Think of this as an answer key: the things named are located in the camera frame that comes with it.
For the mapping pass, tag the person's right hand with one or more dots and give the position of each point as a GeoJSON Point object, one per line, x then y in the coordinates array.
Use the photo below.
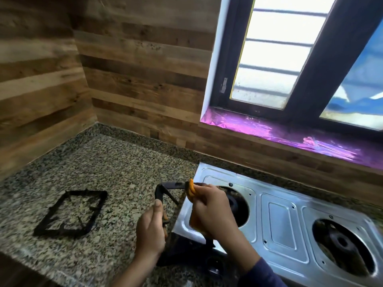
{"type": "Point", "coordinates": [214, 213]}

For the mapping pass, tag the person's left hand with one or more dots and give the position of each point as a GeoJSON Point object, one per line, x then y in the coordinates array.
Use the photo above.
{"type": "Point", "coordinates": [151, 233]}

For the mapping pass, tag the person's right thumb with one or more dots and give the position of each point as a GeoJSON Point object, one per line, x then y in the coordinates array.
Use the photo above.
{"type": "Point", "coordinates": [206, 188]}

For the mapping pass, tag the person's left thumb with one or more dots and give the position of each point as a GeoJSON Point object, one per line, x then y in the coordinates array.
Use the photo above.
{"type": "Point", "coordinates": [158, 210]}

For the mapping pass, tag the black square stove pan support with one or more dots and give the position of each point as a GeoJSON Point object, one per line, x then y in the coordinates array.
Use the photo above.
{"type": "Point", "coordinates": [71, 213]}
{"type": "Point", "coordinates": [167, 203]}

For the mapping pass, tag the orange scrub sponge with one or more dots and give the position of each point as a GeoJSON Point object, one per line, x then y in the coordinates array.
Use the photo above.
{"type": "Point", "coordinates": [191, 189]}

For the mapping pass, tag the person's right forearm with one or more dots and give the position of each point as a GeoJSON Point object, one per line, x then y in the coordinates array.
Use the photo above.
{"type": "Point", "coordinates": [254, 260]}

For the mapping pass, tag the person's left forearm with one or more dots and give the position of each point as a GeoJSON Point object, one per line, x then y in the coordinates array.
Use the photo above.
{"type": "Point", "coordinates": [136, 270]}

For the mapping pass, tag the black stove burner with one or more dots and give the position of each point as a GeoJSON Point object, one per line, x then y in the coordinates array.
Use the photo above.
{"type": "Point", "coordinates": [236, 204]}
{"type": "Point", "coordinates": [342, 246]}

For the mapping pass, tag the stainless steel gas stove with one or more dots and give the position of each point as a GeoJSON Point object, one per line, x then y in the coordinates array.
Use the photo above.
{"type": "Point", "coordinates": [287, 224]}

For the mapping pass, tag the purple foil sill cover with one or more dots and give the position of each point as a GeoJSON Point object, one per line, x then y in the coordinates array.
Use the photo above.
{"type": "Point", "coordinates": [284, 137]}

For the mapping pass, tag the dark framed window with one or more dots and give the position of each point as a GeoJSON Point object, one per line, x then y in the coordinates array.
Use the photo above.
{"type": "Point", "coordinates": [299, 56]}

